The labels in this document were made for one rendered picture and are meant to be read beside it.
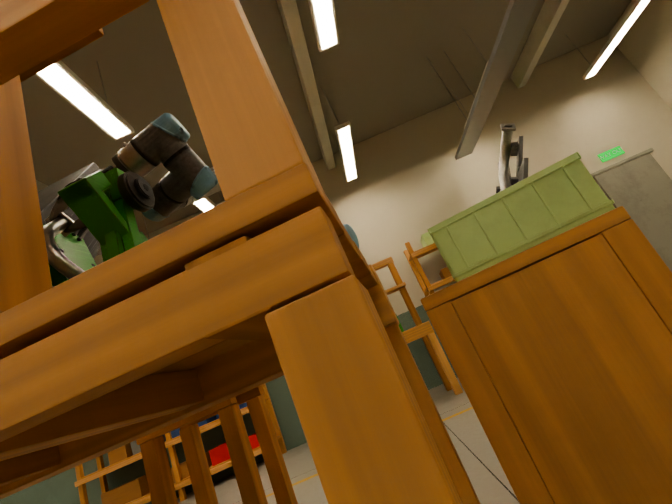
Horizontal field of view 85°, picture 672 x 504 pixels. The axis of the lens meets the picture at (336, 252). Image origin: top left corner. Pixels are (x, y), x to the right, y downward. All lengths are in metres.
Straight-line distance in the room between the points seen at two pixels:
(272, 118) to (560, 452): 0.93
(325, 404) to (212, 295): 0.14
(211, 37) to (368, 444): 0.45
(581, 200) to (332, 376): 0.89
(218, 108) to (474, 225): 0.79
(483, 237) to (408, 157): 6.35
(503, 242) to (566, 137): 7.20
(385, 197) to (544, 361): 6.11
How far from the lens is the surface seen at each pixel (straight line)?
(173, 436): 6.69
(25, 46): 0.64
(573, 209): 1.09
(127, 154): 0.97
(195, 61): 0.50
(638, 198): 8.08
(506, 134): 1.28
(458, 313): 1.01
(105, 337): 0.43
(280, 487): 1.47
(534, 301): 1.02
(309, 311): 0.32
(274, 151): 0.38
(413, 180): 7.13
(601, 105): 8.84
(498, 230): 1.06
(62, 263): 0.93
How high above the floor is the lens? 0.68
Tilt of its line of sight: 18 degrees up
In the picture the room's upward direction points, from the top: 23 degrees counter-clockwise
